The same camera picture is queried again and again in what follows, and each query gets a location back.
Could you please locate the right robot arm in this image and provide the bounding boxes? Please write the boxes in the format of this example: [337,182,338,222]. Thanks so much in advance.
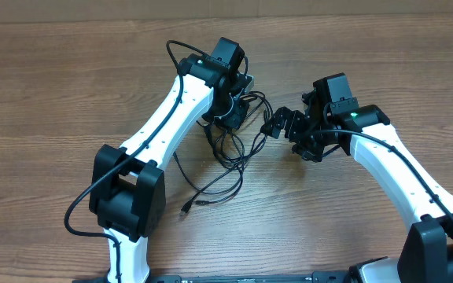
[261,73,453,282]

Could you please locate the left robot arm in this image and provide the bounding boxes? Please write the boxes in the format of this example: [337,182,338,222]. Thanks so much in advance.
[89,38,253,282]

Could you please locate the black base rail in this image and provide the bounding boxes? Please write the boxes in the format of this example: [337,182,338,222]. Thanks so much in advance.
[72,270,359,283]

